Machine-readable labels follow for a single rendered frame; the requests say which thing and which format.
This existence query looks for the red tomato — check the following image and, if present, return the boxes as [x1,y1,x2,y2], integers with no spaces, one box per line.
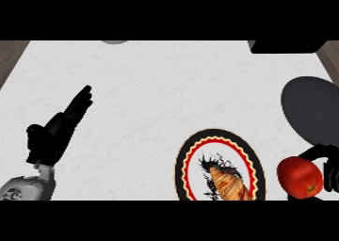
[276,155,326,201]

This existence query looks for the black-rimmed patterned plate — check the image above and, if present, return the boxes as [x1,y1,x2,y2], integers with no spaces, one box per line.
[174,128,267,201]

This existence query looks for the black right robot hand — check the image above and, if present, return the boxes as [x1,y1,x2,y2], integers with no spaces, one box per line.
[298,143,339,194]

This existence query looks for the dark grey pan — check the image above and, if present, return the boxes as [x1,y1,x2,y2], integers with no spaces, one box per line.
[280,75,339,153]

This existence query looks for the black appliance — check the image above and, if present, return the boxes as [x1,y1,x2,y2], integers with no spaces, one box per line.
[248,40,327,55]

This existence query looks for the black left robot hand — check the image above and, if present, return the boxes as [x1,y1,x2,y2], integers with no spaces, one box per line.
[25,85,94,168]

